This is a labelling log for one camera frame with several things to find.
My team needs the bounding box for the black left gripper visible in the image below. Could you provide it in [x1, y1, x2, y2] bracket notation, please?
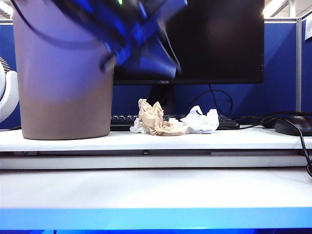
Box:
[99, 0, 189, 79]

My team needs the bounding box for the tan paper ball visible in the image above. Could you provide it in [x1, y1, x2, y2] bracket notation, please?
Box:
[137, 98, 189, 137]

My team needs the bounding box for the white paper ball with loop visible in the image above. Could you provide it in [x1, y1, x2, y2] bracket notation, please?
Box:
[180, 105, 219, 135]

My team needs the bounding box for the black monitor stand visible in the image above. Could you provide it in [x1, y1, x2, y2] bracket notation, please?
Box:
[149, 84, 176, 116]

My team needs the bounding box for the black ASUS monitor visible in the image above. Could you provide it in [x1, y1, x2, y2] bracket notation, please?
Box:
[113, 0, 265, 86]

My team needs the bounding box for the white desk riser board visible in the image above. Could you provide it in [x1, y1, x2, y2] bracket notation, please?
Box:
[0, 124, 312, 152]

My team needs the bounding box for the black computer keyboard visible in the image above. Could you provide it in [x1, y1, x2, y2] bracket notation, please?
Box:
[110, 114, 241, 132]

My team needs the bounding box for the grey plastic waste bin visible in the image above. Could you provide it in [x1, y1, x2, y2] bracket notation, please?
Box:
[12, 0, 115, 141]

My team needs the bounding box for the white paper sign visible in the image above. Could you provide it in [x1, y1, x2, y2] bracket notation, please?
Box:
[304, 19, 312, 41]

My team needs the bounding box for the black computer mouse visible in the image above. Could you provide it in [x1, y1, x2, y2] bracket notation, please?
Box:
[274, 116, 312, 137]

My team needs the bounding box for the white desk fan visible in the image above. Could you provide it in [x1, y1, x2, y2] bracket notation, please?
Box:
[0, 57, 20, 124]

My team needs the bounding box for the thin black monitor cable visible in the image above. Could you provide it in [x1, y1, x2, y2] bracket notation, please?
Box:
[181, 84, 234, 118]

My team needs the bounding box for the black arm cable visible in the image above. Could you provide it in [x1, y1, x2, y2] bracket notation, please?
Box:
[14, 0, 99, 50]

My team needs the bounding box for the thin black keyboard cable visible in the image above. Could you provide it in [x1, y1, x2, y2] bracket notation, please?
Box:
[231, 116, 263, 129]

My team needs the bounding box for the grey metal table rail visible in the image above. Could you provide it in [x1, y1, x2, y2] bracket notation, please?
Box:
[0, 149, 305, 157]

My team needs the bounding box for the grey aluminium partition post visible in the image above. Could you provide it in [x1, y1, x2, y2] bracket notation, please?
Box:
[296, 18, 303, 113]

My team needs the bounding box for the thick black cable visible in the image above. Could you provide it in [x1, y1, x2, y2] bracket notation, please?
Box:
[260, 111, 312, 178]

